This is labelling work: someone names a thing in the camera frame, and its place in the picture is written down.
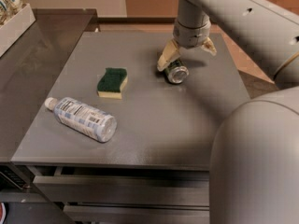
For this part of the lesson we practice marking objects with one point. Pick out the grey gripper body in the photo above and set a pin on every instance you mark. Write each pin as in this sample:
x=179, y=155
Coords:
x=191, y=37

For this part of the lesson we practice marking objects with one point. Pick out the green and yellow sponge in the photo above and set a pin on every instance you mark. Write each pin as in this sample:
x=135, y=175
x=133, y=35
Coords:
x=112, y=83

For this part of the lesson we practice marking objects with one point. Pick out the red and white object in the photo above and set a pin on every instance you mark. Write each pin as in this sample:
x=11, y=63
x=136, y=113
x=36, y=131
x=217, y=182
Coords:
x=3, y=213

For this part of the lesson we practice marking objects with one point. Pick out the grey drawer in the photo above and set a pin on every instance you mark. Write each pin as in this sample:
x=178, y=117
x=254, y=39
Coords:
x=126, y=215
x=126, y=186

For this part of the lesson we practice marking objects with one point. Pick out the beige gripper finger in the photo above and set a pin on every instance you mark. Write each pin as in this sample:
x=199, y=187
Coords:
x=170, y=53
x=208, y=46

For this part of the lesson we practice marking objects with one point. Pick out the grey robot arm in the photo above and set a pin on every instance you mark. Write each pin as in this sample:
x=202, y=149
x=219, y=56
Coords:
x=254, y=164

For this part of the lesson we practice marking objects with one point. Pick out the white box with snacks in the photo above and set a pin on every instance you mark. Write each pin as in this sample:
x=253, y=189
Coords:
x=16, y=17

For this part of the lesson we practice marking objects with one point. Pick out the green soda can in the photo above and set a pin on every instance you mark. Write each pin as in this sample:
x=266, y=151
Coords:
x=176, y=72

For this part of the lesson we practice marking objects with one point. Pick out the dark side counter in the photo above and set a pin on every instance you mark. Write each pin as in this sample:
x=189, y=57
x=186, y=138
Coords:
x=30, y=67

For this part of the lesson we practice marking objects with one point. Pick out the grey lower drawer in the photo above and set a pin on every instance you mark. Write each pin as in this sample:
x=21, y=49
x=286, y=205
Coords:
x=126, y=215

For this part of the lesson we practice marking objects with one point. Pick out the grey top drawer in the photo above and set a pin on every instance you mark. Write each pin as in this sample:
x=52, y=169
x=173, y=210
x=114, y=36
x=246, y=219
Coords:
x=126, y=186

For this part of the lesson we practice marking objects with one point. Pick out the clear plastic water bottle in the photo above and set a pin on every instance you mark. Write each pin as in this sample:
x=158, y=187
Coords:
x=90, y=121

